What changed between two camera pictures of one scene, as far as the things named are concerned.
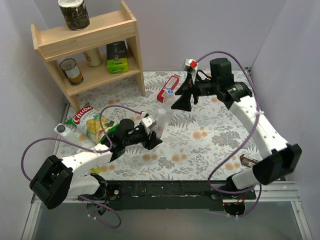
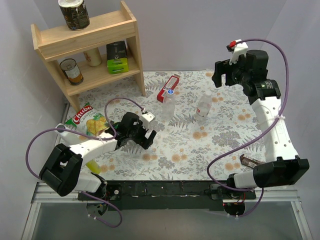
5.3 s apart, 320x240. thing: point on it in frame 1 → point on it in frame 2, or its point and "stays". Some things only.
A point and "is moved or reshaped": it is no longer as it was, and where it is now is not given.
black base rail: (200, 195) stays
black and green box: (117, 58) stays
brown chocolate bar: (247, 161) stays
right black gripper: (193, 90) → (218, 72)
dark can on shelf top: (75, 14) stays
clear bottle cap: (162, 111) is moved or reshaped
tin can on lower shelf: (72, 71) stays
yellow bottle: (96, 170) stays
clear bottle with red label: (161, 122) → (203, 106)
